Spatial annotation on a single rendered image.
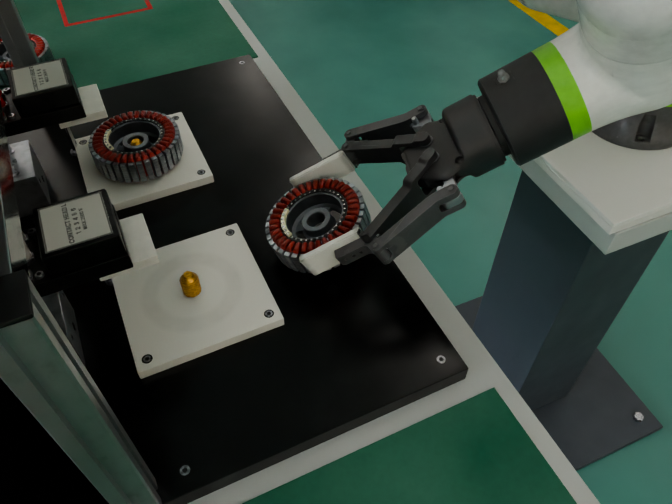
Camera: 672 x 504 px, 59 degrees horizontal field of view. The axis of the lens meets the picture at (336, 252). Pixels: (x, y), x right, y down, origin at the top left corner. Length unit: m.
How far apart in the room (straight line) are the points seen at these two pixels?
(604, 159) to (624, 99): 0.30
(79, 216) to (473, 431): 0.41
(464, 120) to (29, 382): 0.41
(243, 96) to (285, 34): 1.77
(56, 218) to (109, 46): 0.62
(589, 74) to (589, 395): 1.08
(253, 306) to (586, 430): 1.03
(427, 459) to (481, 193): 1.43
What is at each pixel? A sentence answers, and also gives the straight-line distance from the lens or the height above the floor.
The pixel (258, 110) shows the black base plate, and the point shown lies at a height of 0.77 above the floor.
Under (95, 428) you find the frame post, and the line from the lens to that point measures 0.41.
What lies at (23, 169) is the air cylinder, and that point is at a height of 0.82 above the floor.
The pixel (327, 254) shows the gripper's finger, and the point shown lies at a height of 0.84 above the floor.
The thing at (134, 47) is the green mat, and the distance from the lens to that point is 1.12.
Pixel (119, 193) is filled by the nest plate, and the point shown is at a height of 0.78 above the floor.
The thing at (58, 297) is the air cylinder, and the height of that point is 0.82.
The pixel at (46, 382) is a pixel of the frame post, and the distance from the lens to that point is 0.37.
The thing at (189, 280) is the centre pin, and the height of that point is 0.81.
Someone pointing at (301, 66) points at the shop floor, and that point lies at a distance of 2.46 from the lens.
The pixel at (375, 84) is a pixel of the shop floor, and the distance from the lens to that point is 2.36.
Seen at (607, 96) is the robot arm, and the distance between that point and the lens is 0.57.
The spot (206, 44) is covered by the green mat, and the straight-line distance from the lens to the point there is 1.10.
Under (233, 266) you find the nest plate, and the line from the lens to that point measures 0.66.
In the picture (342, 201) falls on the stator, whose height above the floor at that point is 0.84.
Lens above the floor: 1.28
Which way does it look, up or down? 49 degrees down
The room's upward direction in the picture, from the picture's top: straight up
